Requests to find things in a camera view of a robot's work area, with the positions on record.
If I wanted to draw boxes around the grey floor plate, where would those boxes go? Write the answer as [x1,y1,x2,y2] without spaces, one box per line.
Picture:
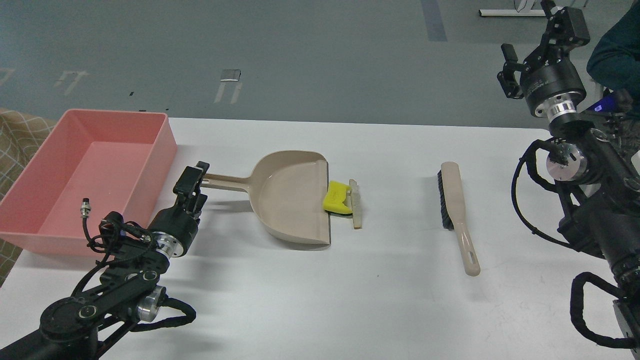
[219,69,242,82]

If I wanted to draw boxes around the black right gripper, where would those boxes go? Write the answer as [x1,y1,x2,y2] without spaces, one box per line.
[497,0,591,118]

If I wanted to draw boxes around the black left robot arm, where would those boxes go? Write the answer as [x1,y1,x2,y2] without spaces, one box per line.
[1,161,210,360]

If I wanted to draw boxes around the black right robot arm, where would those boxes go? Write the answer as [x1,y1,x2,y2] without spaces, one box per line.
[497,0,640,359]

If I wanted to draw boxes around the patterned beige cloth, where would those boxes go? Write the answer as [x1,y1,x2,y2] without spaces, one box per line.
[0,108,58,288]

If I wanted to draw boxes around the pink plastic bin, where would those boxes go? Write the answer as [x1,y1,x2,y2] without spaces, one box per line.
[0,109,178,257]

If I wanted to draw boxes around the beige plastic dustpan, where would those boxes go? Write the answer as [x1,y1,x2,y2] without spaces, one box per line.
[201,150,331,246]

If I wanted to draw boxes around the person in teal sweater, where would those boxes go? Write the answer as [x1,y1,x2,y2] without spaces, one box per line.
[586,0,640,120]

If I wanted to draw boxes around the yellow green sponge piece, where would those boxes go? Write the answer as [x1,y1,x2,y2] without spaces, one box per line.
[322,180,353,215]

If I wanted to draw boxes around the beige hand brush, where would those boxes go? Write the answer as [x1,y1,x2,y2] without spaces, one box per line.
[437,161,482,277]

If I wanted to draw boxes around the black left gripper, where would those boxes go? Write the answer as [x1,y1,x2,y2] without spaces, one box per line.
[149,161,210,258]

